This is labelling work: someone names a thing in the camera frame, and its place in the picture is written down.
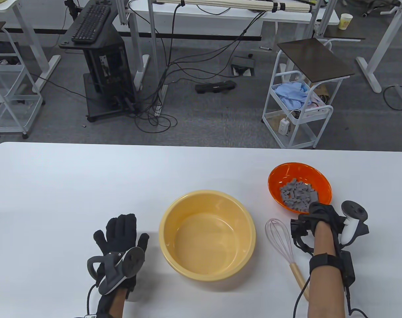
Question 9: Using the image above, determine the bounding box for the orange plastic bowl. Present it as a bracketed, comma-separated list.
[268, 162, 332, 215]

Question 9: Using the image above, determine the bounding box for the black hand controller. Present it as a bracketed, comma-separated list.
[340, 200, 370, 245]
[87, 247, 145, 296]

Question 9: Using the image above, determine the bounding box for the pink whisk wooden handle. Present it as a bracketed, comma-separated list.
[265, 218, 311, 301]

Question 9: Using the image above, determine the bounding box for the black right hand controller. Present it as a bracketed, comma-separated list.
[340, 200, 370, 245]

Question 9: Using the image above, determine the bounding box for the yellow plastic basin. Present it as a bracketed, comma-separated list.
[159, 190, 256, 283]

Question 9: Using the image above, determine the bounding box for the black keyboard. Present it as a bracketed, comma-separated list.
[71, 4, 111, 44]

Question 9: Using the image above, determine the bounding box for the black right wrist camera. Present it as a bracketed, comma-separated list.
[290, 219, 317, 255]

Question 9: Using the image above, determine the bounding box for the floor socket box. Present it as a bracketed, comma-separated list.
[230, 56, 256, 77]

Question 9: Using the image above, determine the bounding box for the white wire utility cart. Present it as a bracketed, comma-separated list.
[262, 50, 334, 149]
[0, 53, 44, 139]

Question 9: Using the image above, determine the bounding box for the black left hand controller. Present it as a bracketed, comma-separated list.
[87, 247, 145, 296]

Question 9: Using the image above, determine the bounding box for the blue cloth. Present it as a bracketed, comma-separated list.
[274, 82, 310, 110]

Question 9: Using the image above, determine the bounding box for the pile of grey toy blocks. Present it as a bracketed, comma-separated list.
[280, 178, 319, 211]

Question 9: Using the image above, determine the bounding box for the black power strip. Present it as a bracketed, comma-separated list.
[195, 80, 237, 94]

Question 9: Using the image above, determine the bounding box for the black computer cart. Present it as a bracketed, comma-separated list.
[59, 0, 137, 122]

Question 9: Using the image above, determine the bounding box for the black cable loop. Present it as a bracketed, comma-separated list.
[383, 85, 402, 111]

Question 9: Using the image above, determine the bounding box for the tangle of black cables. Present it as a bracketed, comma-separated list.
[32, 0, 274, 133]

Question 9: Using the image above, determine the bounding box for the person's right hand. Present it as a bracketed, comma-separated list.
[299, 202, 347, 246]

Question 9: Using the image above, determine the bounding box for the person's left hand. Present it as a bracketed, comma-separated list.
[93, 214, 149, 300]

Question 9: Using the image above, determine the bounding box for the white desk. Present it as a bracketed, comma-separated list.
[356, 0, 402, 94]
[0, 0, 61, 93]
[116, 0, 340, 116]

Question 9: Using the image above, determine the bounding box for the black forearm strap pack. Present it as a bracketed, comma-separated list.
[309, 250, 356, 287]

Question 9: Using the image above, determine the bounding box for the person's right forearm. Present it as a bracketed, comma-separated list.
[307, 223, 349, 318]

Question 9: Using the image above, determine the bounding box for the person's left forearm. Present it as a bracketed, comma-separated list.
[95, 288, 128, 318]

